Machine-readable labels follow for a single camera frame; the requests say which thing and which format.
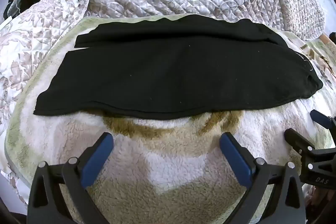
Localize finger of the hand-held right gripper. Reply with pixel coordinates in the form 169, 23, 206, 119
285, 128, 316, 155
310, 109, 336, 130

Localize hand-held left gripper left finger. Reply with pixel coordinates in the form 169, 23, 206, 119
28, 132, 114, 224

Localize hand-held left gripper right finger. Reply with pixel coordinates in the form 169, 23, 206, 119
219, 132, 306, 224

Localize black pants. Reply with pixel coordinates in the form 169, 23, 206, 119
34, 17, 323, 120

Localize cream fleece blanket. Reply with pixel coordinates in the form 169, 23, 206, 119
5, 14, 336, 224

